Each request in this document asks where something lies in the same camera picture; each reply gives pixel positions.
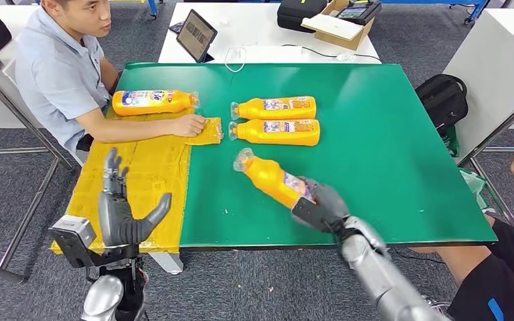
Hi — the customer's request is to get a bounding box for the orange detergent bottle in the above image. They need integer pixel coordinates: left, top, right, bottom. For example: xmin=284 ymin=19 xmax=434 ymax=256
xmin=112 ymin=89 xmax=200 ymax=117
xmin=233 ymin=148 xmax=318 ymax=210
xmin=228 ymin=118 xmax=321 ymax=147
xmin=230 ymin=96 xmax=318 ymax=121

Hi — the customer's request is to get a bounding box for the yellow taped cardboard sheet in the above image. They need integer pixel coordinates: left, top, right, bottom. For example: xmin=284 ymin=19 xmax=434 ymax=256
xmin=50 ymin=106 xmax=225 ymax=255

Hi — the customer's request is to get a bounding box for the black tablet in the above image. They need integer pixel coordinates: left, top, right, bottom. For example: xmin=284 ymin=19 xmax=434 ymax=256
xmin=175 ymin=9 xmax=219 ymax=64

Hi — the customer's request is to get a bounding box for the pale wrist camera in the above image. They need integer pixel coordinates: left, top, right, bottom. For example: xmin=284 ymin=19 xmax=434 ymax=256
xmin=290 ymin=197 xmax=344 ymax=235
xmin=48 ymin=215 xmax=97 ymax=270

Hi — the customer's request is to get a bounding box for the white table leg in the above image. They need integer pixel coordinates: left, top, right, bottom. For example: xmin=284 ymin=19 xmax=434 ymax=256
xmin=148 ymin=251 xmax=185 ymax=276

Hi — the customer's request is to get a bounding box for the black desk cable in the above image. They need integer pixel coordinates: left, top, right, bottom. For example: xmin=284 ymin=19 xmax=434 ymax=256
xmin=282 ymin=43 xmax=382 ymax=63

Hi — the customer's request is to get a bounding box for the cardboard box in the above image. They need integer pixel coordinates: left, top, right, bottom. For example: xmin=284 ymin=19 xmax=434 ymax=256
xmin=300 ymin=0 xmax=377 ymax=51

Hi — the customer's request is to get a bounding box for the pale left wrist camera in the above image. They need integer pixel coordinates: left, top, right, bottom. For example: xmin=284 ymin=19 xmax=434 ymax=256
xmin=48 ymin=215 xmax=97 ymax=270

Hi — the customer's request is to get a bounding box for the black terminal with screen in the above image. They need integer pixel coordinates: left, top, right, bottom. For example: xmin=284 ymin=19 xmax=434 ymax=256
xmin=335 ymin=0 xmax=383 ymax=25

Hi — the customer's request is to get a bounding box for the black backpack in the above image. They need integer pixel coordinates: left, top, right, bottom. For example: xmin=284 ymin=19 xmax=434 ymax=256
xmin=415 ymin=73 xmax=469 ymax=138

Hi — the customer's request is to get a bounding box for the white looped cable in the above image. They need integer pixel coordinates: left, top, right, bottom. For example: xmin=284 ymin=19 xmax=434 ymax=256
xmin=224 ymin=45 xmax=248 ymax=74

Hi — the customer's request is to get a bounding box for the metal chair ring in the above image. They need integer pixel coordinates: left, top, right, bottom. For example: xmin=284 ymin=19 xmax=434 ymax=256
xmin=421 ymin=294 xmax=455 ymax=321

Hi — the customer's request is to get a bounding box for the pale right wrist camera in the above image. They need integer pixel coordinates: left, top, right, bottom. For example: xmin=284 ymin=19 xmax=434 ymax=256
xmin=290 ymin=197 xmax=344 ymax=235

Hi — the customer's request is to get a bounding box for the black floor cable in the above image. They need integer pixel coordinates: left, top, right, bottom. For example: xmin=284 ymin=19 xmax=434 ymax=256
xmin=390 ymin=247 xmax=446 ymax=265

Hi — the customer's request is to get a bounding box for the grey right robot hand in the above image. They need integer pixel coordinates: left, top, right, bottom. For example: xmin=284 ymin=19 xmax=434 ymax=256
xmin=298 ymin=177 xmax=351 ymax=233

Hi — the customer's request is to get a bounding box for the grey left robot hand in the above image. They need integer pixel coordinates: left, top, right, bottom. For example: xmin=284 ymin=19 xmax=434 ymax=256
xmin=98 ymin=147 xmax=173 ymax=248

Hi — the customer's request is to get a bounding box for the white flat sheet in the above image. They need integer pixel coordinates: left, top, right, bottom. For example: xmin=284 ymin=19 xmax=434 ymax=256
xmin=300 ymin=13 xmax=365 ymax=41

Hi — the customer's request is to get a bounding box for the person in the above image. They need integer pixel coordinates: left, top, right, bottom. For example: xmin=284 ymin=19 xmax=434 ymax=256
xmin=13 ymin=0 xmax=207 ymax=154
xmin=412 ymin=141 xmax=514 ymax=321

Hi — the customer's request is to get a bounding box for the metal desk frame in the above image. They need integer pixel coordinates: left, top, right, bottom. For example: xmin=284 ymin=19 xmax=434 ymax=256
xmin=456 ymin=88 xmax=514 ymax=231

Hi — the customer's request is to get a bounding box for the blue cart frame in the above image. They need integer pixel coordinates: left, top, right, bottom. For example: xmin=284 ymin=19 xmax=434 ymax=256
xmin=381 ymin=0 xmax=492 ymax=25

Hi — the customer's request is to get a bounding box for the black case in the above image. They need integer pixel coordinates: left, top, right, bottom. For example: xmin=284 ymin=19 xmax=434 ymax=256
xmin=276 ymin=0 xmax=329 ymax=33

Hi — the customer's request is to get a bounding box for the green bag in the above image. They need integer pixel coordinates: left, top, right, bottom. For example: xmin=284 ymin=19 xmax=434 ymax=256
xmin=442 ymin=125 xmax=461 ymax=158

